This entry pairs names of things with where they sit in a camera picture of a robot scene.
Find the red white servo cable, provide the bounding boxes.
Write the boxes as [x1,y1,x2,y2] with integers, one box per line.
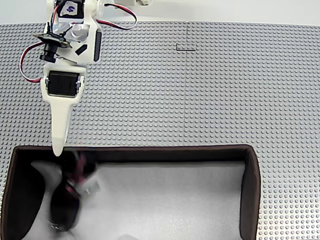
[99,2,138,30]
[19,40,50,84]

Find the black glasses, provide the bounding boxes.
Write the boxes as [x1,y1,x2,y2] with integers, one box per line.
[47,150,100,233]

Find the grey studded baseplate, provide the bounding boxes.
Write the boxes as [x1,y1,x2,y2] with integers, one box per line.
[0,21,188,181]
[184,21,320,240]

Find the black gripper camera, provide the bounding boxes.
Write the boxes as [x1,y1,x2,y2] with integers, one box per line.
[33,31,74,64]

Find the small flat grey brick plate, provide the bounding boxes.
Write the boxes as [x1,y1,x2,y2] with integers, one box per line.
[175,42,197,53]

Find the brown woven fabric bin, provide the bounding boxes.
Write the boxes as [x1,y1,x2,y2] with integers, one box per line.
[0,144,262,240]

